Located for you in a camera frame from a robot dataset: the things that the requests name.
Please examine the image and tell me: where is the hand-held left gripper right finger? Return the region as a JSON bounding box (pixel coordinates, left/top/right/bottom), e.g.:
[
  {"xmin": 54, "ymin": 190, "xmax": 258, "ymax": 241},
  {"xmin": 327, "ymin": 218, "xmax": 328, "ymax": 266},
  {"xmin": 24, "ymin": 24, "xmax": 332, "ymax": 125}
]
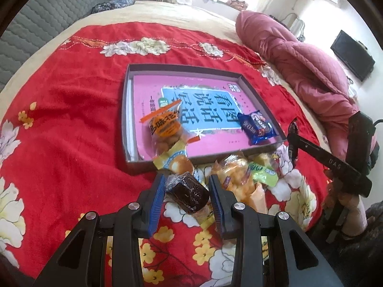
[{"xmin": 208, "ymin": 174, "xmax": 344, "ymax": 287}]

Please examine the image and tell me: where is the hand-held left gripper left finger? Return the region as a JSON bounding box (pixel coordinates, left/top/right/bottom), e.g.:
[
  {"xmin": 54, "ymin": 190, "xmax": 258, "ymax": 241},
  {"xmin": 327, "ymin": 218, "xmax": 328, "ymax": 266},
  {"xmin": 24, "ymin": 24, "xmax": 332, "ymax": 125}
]
[{"xmin": 33, "ymin": 174, "xmax": 167, "ymax": 287}]

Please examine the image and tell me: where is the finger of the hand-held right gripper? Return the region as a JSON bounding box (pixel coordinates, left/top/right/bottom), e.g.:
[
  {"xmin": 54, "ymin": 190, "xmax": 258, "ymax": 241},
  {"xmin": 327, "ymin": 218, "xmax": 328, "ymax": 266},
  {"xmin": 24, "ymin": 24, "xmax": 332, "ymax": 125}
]
[{"xmin": 287, "ymin": 124, "xmax": 373, "ymax": 198}]

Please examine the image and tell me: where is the clear packet brown cake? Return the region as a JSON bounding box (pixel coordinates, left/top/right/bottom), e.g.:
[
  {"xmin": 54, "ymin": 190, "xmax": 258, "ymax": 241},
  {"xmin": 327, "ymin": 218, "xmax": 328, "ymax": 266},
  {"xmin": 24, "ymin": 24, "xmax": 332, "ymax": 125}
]
[{"xmin": 164, "ymin": 172, "xmax": 210, "ymax": 216}]

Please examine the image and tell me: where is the yellow bread packet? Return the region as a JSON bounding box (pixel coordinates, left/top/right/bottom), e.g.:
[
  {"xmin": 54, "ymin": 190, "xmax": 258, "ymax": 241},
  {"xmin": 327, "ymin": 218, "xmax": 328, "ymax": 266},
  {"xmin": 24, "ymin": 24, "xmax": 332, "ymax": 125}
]
[{"xmin": 153, "ymin": 140, "xmax": 198, "ymax": 186}]

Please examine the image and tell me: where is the green snack packet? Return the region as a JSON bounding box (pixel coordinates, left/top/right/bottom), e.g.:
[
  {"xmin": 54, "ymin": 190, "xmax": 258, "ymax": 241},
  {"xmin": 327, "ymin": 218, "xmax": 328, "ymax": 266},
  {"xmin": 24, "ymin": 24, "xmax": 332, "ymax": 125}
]
[{"xmin": 250, "ymin": 161, "xmax": 279, "ymax": 188}]

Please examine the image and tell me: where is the grey cardboard box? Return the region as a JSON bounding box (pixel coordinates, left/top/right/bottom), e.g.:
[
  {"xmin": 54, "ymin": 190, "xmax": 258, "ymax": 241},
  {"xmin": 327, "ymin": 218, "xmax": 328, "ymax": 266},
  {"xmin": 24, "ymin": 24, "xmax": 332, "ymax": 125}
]
[{"xmin": 121, "ymin": 63, "xmax": 287, "ymax": 174}]

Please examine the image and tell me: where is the person's right forearm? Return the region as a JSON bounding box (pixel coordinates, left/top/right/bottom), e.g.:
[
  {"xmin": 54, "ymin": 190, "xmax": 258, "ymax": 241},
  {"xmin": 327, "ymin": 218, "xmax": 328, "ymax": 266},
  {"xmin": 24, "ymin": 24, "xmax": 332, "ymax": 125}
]
[{"xmin": 308, "ymin": 202, "xmax": 383, "ymax": 287}]

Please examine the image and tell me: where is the person's right hand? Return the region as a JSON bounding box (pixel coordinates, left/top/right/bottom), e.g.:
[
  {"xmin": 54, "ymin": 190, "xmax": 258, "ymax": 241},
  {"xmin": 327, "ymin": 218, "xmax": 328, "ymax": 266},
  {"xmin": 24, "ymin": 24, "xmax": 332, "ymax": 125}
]
[{"xmin": 323, "ymin": 169, "xmax": 368, "ymax": 237}]

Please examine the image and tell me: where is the orange puffed snack packet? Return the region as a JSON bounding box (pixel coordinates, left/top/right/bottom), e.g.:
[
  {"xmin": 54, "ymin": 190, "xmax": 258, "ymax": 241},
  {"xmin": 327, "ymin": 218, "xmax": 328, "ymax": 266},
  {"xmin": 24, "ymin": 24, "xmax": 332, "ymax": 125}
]
[{"xmin": 212, "ymin": 154, "xmax": 255, "ymax": 204}]

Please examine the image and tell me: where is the pink book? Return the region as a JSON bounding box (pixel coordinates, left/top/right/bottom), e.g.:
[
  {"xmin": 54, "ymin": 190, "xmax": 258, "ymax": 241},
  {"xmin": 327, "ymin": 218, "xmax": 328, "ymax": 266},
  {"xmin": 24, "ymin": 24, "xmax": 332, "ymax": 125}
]
[{"xmin": 126, "ymin": 75, "xmax": 277, "ymax": 161}]

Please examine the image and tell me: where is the blue cookie packet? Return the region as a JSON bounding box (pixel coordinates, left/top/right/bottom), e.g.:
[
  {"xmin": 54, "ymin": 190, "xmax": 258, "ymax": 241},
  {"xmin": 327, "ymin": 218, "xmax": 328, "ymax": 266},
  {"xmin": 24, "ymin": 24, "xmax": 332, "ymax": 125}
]
[{"xmin": 237, "ymin": 110, "xmax": 276, "ymax": 146}]

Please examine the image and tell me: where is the orange label peanut packet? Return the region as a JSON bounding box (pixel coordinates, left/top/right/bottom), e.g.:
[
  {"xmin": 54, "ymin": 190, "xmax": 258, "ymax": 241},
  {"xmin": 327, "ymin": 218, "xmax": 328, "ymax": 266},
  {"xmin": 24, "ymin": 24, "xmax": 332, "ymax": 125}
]
[{"xmin": 140, "ymin": 100, "xmax": 200, "ymax": 160}]

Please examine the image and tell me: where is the black television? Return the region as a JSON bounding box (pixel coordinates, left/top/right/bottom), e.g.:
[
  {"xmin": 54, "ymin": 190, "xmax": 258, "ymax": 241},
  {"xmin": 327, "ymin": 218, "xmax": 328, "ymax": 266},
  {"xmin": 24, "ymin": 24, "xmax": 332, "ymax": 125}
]
[{"xmin": 330, "ymin": 30, "xmax": 376, "ymax": 82}]

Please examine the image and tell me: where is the pink quilt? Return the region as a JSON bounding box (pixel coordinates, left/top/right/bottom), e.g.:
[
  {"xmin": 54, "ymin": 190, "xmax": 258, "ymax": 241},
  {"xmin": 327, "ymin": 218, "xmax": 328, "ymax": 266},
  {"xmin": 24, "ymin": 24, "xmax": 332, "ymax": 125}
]
[{"xmin": 235, "ymin": 10, "xmax": 376, "ymax": 229}]

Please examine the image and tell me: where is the red floral blanket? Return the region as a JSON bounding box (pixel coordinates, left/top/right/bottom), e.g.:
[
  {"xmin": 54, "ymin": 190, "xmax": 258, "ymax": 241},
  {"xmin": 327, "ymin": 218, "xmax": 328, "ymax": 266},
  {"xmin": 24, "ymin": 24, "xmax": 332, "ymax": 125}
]
[{"xmin": 0, "ymin": 21, "xmax": 330, "ymax": 287}]

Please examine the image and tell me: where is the white metal rack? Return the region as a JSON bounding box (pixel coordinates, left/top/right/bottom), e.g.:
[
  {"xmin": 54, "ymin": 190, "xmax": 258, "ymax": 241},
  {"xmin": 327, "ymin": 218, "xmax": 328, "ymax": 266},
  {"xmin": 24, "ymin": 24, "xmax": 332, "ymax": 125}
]
[{"xmin": 284, "ymin": 13, "xmax": 306, "ymax": 42}]

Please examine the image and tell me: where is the small pink cloth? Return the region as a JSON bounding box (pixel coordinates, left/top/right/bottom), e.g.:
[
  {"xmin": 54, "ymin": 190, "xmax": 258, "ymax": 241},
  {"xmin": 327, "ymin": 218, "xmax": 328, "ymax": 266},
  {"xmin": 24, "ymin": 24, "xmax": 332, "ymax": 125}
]
[{"xmin": 226, "ymin": 0, "xmax": 249, "ymax": 11}]

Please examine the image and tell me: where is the dark floral cloth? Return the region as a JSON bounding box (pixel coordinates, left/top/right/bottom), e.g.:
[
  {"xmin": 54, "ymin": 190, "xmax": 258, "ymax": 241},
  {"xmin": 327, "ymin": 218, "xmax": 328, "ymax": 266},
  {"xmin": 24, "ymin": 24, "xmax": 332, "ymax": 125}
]
[{"xmin": 90, "ymin": 0, "xmax": 136, "ymax": 14}]

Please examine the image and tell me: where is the grey quilted headboard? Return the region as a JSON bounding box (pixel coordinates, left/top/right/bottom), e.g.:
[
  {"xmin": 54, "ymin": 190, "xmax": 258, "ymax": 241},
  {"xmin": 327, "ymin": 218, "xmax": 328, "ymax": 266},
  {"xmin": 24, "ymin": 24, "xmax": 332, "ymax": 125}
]
[{"xmin": 0, "ymin": 0, "xmax": 116, "ymax": 88}]

